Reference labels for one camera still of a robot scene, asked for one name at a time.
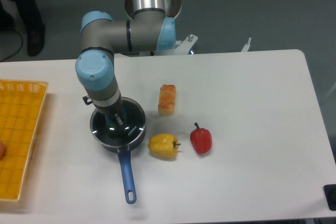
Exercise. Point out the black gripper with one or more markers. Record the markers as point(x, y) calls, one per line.
point(110, 105)

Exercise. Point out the glass pot lid blue knob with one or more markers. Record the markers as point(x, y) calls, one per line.
point(136, 120)

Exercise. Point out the dark pot with blue handle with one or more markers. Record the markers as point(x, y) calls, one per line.
point(124, 156)

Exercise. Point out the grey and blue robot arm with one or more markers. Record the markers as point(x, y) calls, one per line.
point(150, 29)

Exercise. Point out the green bell pepper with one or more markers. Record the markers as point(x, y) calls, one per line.
point(111, 127)

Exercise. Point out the orange glazed bread loaf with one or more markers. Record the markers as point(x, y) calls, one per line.
point(167, 96)

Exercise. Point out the yellow bell pepper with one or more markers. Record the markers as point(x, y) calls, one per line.
point(164, 146)

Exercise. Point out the yellow woven basket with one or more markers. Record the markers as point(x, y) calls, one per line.
point(21, 106)

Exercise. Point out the red bell pepper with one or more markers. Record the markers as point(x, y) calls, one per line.
point(201, 140)

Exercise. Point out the orange round object in basket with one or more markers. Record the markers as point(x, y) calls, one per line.
point(2, 149)

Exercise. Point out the person's dark trouser legs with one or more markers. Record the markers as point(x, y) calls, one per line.
point(31, 17)

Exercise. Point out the black device at table edge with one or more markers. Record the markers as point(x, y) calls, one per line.
point(330, 194)

